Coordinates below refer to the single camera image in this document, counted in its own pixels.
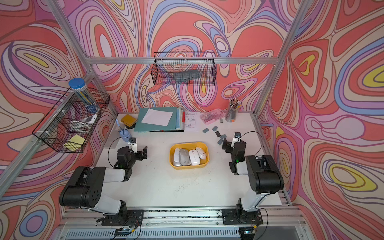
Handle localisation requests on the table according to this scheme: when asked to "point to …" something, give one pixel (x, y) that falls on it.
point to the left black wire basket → (68, 118)
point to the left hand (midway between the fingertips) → (140, 146)
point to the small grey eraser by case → (221, 120)
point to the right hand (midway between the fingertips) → (232, 142)
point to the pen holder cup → (234, 104)
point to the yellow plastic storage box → (189, 146)
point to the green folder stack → (176, 122)
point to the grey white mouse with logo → (184, 156)
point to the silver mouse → (177, 162)
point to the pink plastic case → (208, 117)
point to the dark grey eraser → (217, 133)
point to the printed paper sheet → (192, 121)
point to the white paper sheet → (157, 117)
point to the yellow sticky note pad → (75, 143)
